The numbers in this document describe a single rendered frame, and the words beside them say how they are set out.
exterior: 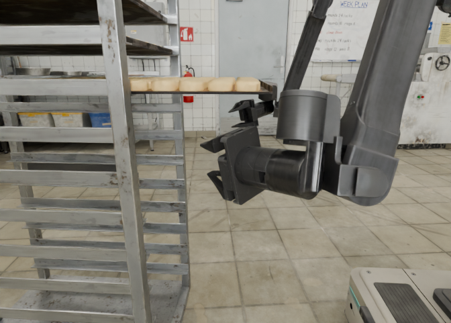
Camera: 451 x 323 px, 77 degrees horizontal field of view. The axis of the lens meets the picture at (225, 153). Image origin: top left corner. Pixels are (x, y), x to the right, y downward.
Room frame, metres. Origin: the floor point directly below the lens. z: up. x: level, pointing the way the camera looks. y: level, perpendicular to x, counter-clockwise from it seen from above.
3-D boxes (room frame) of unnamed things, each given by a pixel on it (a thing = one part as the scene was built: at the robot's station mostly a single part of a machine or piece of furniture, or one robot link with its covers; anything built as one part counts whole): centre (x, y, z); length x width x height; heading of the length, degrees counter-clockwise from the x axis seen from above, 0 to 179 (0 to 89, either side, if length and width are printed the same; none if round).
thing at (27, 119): (3.71, 2.41, 0.36); 0.47 x 0.39 x 0.26; 2
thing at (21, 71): (3.69, 2.41, 0.95); 0.39 x 0.39 x 0.14
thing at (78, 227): (0.95, 0.47, 0.42); 0.64 x 0.03 x 0.03; 86
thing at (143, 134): (0.95, 0.47, 0.78); 0.64 x 0.03 x 0.03; 86
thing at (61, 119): (3.74, 2.02, 0.36); 0.47 x 0.38 x 0.26; 4
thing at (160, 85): (0.58, 0.12, 0.96); 0.05 x 0.05 x 0.02
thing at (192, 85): (0.58, 0.07, 0.96); 0.05 x 0.05 x 0.02
